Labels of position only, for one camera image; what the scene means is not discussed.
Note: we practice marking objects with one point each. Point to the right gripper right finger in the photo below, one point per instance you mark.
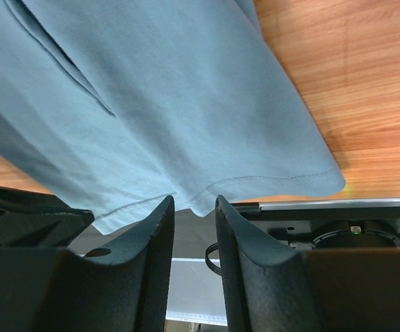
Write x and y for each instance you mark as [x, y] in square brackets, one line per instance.
[348, 281]

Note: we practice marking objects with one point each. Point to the aluminium frame rail front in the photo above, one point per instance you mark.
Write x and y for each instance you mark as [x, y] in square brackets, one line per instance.
[196, 293]

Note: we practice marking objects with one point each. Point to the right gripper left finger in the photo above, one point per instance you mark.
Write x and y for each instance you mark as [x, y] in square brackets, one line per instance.
[122, 286]

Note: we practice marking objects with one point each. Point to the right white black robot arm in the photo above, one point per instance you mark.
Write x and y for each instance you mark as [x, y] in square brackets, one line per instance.
[348, 281]

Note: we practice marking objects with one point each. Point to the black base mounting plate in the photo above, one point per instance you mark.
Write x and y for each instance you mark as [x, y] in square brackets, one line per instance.
[299, 228]

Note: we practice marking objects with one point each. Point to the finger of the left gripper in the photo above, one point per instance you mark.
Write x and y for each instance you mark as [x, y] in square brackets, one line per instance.
[30, 219]

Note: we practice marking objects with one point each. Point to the grey-blue t shirt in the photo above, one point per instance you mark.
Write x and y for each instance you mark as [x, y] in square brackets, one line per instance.
[113, 105]

